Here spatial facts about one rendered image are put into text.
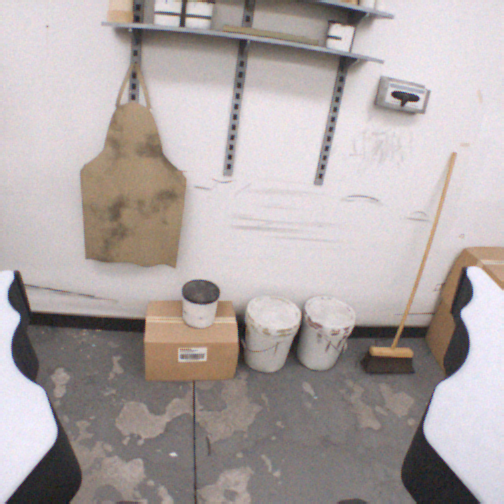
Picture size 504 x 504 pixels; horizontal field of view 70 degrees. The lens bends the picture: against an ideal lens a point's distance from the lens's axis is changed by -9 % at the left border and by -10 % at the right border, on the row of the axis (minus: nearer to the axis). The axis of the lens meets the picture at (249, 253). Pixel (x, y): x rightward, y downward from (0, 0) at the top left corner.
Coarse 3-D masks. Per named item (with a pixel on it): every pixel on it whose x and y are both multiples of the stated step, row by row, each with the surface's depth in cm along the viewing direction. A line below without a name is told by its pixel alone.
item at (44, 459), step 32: (0, 288) 9; (0, 320) 8; (0, 352) 7; (32, 352) 9; (0, 384) 7; (32, 384) 7; (0, 416) 6; (32, 416) 6; (0, 448) 6; (32, 448) 6; (64, 448) 6; (0, 480) 5; (32, 480) 5; (64, 480) 6
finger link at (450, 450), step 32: (480, 288) 10; (480, 320) 8; (448, 352) 9; (480, 352) 8; (448, 384) 7; (480, 384) 7; (448, 416) 6; (480, 416) 6; (416, 448) 6; (448, 448) 6; (480, 448) 6; (416, 480) 6; (448, 480) 5; (480, 480) 5
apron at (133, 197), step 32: (128, 128) 178; (96, 160) 182; (128, 160) 186; (160, 160) 187; (96, 192) 189; (128, 192) 194; (160, 192) 195; (96, 224) 198; (128, 224) 202; (160, 224) 204; (96, 256) 208; (128, 256) 211; (160, 256) 214
